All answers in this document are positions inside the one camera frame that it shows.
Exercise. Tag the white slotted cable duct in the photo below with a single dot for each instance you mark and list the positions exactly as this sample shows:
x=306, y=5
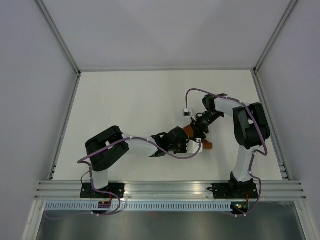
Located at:
x=140, y=206

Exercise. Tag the aluminium frame post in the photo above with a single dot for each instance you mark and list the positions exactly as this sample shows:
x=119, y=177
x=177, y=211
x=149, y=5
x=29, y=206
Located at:
x=275, y=34
x=40, y=4

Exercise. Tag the right aluminium frame post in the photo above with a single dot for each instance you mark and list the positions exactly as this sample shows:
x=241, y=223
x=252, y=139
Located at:
x=275, y=34

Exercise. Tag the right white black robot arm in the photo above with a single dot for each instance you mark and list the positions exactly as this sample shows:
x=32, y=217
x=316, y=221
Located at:
x=251, y=130

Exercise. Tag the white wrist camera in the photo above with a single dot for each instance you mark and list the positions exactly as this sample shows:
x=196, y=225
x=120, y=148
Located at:
x=189, y=113
x=194, y=146

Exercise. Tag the orange-brown cloth napkin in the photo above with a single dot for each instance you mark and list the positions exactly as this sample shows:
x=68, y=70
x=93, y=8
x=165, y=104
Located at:
x=207, y=144

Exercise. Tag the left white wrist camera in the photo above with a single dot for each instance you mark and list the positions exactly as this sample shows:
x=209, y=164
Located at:
x=194, y=146

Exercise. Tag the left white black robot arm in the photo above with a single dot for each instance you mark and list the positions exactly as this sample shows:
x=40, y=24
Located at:
x=106, y=148

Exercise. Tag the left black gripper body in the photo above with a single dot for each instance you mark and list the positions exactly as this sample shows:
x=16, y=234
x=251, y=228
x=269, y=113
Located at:
x=181, y=148

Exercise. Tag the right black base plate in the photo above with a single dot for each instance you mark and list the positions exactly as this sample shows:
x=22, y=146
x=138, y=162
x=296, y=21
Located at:
x=224, y=191

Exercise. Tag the left aluminium frame post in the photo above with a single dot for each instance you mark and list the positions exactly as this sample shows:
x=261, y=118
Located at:
x=40, y=4

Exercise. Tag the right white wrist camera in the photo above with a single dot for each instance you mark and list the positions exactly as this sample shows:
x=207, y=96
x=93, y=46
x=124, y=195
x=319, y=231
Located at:
x=189, y=113

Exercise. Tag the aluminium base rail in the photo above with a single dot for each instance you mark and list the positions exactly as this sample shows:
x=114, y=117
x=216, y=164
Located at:
x=271, y=190

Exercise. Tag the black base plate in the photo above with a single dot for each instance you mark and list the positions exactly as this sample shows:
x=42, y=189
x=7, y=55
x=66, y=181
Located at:
x=224, y=191
x=87, y=191

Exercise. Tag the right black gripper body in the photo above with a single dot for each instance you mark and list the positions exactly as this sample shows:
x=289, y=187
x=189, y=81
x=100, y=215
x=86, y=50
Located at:
x=204, y=121

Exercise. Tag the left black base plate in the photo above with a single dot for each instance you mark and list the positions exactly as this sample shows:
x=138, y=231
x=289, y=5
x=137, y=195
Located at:
x=87, y=191

